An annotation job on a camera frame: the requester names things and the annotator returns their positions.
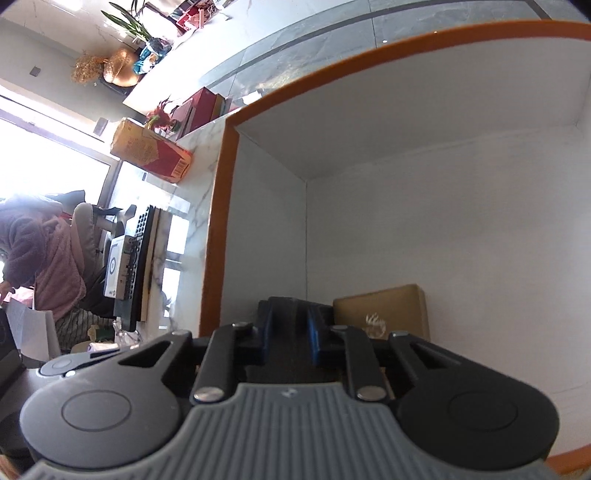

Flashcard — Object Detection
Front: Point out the golden round vase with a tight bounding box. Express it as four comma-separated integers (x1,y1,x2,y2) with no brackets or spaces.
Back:
103,48,140,88

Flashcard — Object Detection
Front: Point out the orange storage box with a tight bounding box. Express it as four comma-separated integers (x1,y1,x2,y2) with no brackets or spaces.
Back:
198,21,590,472

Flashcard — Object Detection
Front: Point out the tan flat box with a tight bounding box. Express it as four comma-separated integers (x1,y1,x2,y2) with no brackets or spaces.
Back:
332,284,431,340

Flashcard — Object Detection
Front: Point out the orange red carton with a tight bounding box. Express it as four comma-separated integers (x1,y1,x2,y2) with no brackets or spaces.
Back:
110,118,192,183

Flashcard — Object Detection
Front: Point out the black keyboard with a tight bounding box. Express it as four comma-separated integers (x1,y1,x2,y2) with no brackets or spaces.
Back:
114,206,155,332

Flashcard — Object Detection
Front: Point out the white tv cabinet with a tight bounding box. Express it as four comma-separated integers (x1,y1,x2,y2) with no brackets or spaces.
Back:
124,1,370,114

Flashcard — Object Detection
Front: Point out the person in pink robe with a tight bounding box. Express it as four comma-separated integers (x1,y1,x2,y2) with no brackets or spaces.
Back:
1,197,86,321

